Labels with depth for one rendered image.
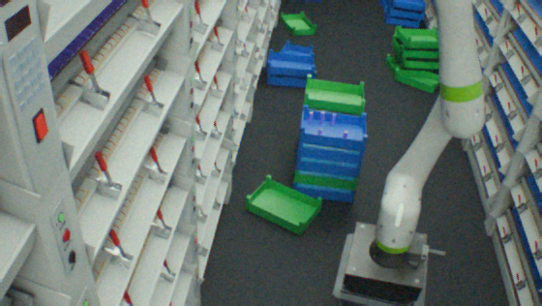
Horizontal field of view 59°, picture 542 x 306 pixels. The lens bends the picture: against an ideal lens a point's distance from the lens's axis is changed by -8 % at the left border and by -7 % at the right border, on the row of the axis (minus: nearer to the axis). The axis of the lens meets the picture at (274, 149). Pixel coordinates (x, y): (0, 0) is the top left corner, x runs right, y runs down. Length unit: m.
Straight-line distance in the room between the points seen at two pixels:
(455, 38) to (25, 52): 1.04
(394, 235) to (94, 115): 1.13
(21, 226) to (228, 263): 1.65
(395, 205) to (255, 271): 0.79
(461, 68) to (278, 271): 1.23
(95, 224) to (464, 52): 0.96
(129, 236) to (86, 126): 0.39
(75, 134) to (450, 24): 0.93
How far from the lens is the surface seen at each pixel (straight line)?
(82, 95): 0.82
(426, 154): 1.70
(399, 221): 1.64
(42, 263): 0.71
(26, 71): 0.57
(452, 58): 1.37
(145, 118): 1.11
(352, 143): 2.34
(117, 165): 0.99
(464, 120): 1.43
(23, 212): 0.64
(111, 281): 1.04
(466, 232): 2.61
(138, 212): 1.16
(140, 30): 1.04
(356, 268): 1.76
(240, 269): 2.20
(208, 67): 1.70
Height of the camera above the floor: 1.70
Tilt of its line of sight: 37 degrees down
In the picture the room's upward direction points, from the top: 5 degrees clockwise
